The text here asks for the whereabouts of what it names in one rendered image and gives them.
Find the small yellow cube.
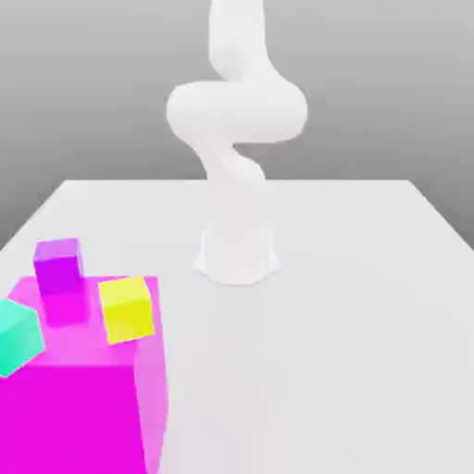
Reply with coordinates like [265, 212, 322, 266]
[97, 275, 156, 346]

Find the small purple cube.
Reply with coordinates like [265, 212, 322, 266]
[32, 237, 83, 297]

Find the small teal cube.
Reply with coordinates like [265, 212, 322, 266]
[0, 298, 46, 379]

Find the large magenta box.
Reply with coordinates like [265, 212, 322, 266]
[0, 274, 170, 474]

